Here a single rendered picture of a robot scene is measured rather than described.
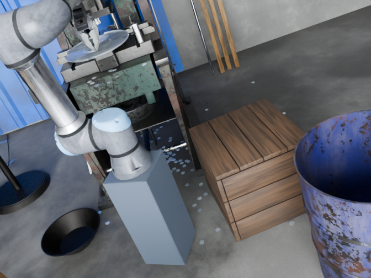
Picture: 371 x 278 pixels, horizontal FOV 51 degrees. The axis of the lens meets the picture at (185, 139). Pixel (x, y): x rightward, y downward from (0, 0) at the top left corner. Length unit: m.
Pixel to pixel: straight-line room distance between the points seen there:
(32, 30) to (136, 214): 0.74
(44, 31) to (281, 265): 1.11
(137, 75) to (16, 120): 1.85
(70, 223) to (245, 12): 2.11
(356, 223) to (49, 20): 0.96
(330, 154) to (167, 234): 0.66
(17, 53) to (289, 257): 1.15
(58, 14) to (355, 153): 1.04
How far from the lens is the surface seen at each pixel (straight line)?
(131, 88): 1.83
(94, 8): 1.86
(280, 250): 1.58
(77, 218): 2.09
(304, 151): 1.29
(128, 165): 1.37
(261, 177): 1.49
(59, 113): 1.32
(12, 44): 1.19
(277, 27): 3.41
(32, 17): 1.15
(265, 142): 1.51
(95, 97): 1.85
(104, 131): 1.31
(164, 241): 1.56
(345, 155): 1.44
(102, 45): 1.72
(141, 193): 1.40
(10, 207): 2.51
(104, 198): 2.12
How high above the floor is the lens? 1.21
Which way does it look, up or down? 31 degrees down
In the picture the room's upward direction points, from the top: 20 degrees counter-clockwise
